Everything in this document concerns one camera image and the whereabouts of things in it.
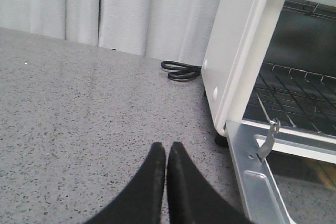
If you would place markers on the white Toshiba toaster oven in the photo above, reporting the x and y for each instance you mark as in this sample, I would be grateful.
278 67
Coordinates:
238 43

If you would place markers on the grey curtain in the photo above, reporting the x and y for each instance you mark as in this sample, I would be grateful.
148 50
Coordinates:
177 30

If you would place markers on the metal wire oven rack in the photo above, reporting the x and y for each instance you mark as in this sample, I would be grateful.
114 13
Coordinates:
299 99

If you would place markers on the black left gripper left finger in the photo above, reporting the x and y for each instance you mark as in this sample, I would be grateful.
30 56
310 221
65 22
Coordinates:
141 199

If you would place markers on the white glass oven door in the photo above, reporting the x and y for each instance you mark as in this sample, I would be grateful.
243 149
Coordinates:
295 183

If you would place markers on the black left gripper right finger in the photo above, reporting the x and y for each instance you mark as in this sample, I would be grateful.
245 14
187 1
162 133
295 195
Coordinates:
191 199

